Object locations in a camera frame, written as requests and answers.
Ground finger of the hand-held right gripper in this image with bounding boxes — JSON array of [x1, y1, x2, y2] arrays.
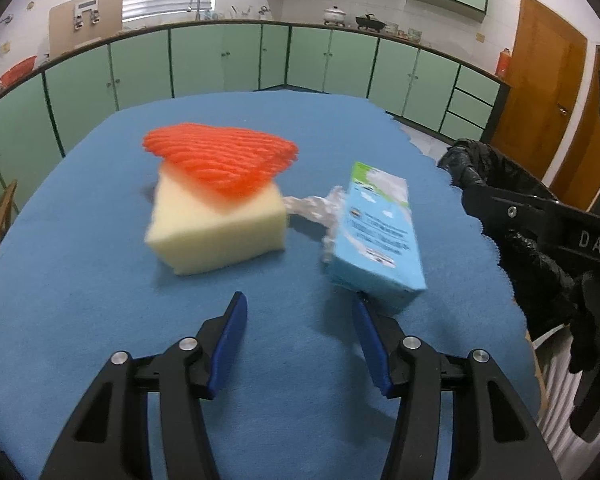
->
[[461, 183, 562, 249]]

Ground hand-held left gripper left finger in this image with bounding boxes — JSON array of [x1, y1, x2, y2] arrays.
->
[[40, 291, 248, 480]]

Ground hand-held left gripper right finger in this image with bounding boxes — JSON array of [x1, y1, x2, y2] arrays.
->
[[351, 292, 563, 480]]

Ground light blue milk carton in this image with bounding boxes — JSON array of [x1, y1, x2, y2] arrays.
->
[[324, 161, 427, 311]]

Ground yellow sponge block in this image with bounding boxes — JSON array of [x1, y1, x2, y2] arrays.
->
[[145, 170, 287, 277]]

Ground blue tablecloth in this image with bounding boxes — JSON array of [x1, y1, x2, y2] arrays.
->
[[0, 91, 541, 480]]

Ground wooden door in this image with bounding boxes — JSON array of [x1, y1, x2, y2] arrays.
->
[[490, 0, 588, 183]]

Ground clear plastic wrap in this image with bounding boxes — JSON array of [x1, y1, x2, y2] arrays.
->
[[282, 186, 348, 263]]

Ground red foam net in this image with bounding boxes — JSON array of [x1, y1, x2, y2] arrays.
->
[[142, 122, 299, 204]]

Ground glass jars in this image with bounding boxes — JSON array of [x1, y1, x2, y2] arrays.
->
[[386, 21, 424, 44]]

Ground green lower kitchen cabinets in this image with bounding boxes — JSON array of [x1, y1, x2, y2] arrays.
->
[[0, 19, 511, 206]]

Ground cardboard board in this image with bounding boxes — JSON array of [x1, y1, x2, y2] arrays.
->
[[49, 0, 124, 59]]

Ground red plastic basin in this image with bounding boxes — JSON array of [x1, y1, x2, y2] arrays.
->
[[0, 56, 39, 86]]

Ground wooden door frame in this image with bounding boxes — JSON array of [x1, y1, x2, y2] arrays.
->
[[545, 45, 600, 211]]

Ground white bracket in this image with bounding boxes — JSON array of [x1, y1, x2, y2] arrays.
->
[[74, 0, 101, 29]]

